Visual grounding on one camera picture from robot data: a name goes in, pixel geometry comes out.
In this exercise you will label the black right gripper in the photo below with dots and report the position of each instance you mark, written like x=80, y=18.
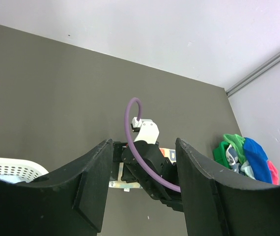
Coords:
x=154, y=159

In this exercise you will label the green plastic tray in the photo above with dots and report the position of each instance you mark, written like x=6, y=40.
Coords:
x=220, y=155

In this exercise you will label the aluminium frame right post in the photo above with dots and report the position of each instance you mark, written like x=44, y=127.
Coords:
x=262, y=69

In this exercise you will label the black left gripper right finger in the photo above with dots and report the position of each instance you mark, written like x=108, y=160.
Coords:
x=220, y=202

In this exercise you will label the orange teal printed cloth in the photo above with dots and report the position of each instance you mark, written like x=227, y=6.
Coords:
x=121, y=177

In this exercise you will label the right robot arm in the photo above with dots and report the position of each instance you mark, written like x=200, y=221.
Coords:
x=174, y=201

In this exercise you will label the royal blue cloth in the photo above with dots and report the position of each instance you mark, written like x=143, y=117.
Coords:
x=257, y=159

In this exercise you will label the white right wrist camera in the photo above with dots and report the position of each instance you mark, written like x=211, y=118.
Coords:
x=146, y=129

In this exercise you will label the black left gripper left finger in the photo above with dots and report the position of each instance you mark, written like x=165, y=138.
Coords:
x=69, y=201

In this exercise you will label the pink cloth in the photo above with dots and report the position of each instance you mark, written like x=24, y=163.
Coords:
x=274, y=173

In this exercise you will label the white perforated plastic basket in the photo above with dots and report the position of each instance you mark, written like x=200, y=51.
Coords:
x=25, y=169

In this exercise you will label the light blue towel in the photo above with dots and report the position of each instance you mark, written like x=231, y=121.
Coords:
x=11, y=179

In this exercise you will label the patterned white blue cloth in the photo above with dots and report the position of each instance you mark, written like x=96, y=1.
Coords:
x=232, y=158

